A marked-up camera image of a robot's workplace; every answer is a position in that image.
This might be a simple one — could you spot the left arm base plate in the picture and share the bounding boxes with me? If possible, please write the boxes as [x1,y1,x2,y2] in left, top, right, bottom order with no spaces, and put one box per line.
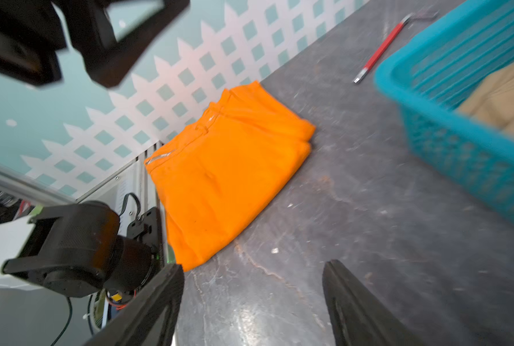
[127,207,166,267]

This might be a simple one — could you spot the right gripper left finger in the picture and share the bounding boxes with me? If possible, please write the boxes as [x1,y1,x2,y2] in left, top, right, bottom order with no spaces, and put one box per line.
[86,264,184,345]

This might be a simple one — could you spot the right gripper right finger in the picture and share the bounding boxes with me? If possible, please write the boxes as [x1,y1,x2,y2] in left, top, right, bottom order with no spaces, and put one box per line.
[322,259,424,345]

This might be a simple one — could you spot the orange pants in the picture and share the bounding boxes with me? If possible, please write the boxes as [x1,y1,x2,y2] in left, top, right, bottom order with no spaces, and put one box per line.
[145,82,315,271]

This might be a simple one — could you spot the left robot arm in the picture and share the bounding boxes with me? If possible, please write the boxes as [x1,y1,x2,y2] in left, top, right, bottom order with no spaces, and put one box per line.
[0,1,189,297]

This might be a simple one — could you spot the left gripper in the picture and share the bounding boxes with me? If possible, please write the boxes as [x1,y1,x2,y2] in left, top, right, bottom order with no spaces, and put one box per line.
[0,1,190,88]

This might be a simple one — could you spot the teal plastic basket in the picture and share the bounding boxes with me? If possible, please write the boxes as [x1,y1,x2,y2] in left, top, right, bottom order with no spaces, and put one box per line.
[375,1,514,223]

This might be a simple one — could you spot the red handled hex wrench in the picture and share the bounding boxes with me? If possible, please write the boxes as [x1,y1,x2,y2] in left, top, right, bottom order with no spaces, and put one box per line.
[354,9,439,84]

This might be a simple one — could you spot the tan pants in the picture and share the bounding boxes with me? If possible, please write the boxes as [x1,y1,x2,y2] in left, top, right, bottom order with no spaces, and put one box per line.
[457,62,514,139]

